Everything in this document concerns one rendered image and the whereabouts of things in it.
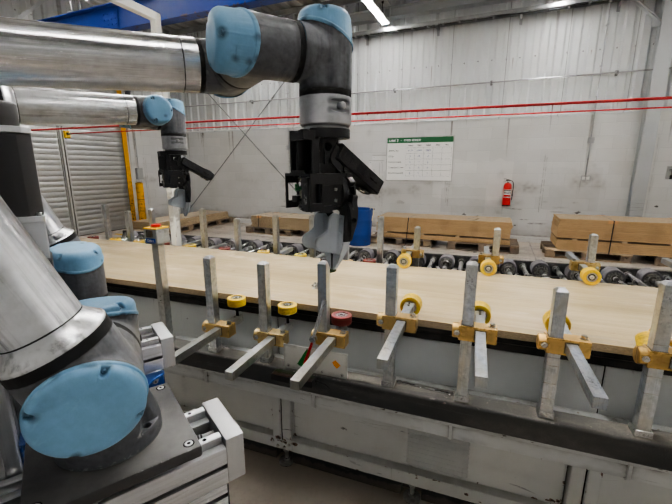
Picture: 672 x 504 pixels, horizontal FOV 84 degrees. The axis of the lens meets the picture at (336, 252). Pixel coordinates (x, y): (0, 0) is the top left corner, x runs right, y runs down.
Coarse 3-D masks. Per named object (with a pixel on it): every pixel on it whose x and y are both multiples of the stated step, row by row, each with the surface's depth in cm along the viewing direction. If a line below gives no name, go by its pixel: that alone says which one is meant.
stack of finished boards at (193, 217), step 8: (168, 216) 908; (184, 216) 908; (192, 216) 908; (208, 216) 946; (216, 216) 975; (224, 216) 1004; (136, 224) 823; (144, 224) 814; (168, 224) 829; (184, 224) 872
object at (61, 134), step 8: (64, 136) 316; (64, 144) 317; (64, 152) 317; (64, 160) 318; (64, 168) 319; (64, 176) 321; (72, 192) 326; (72, 200) 327; (72, 208) 327; (72, 216) 328; (72, 224) 331
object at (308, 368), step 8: (336, 328) 144; (344, 328) 145; (328, 344) 131; (320, 352) 125; (328, 352) 130; (312, 360) 120; (320, 360) 123; (304, 368) 115; (312, 368) 117; (296, 376) 111; (304, 376) 112; (296, 384) 109
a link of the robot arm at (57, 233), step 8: (48, 208) 99; (48, 216) 98; (56, 216) 102; (48, 224) 98; (56, 224) 100; (48, 232) 98; (56, 232) 100; (64, 232) 101; (72, 232) 103; (48, 240) 98; (56, 240) 99; (64, 240) 100; (72, 240) 102; (80, 240) 106
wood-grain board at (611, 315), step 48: (96, 240) 297; (192, 288) 179; (240, 288) 179; (288, 288) 179; (336, 288) 179; (384, 288) 179; (432, 288) 179; (480, 288) 179; (528, 288) 179; (576, 288) 179; (624, 288) 179; (528, 336) 130; (624, 336) 128
